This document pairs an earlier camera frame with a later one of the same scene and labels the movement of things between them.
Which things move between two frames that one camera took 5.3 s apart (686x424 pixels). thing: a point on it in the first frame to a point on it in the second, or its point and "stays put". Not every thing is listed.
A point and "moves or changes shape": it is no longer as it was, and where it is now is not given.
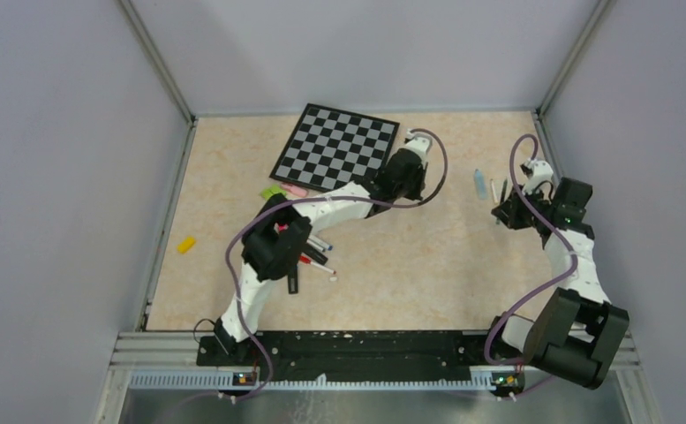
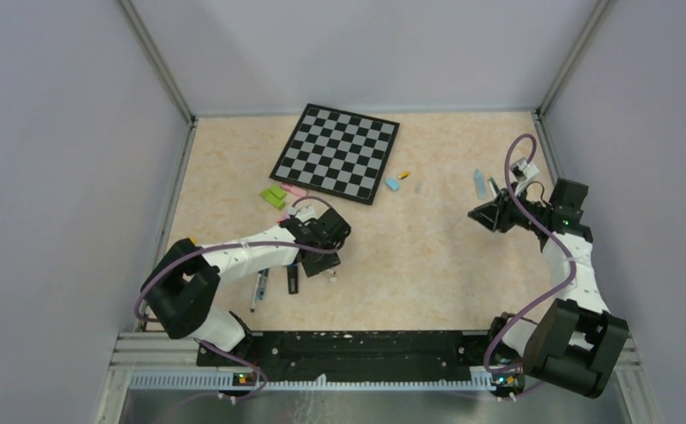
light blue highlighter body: x=481 y=185 stays put
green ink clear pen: x=503 y=193 moves or changes shape
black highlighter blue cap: x=293 y=283 stays put
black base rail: x=266 y=351 stays put
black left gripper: x=420 y=177 to x=330 y=261
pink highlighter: x=301 y=193 stays put
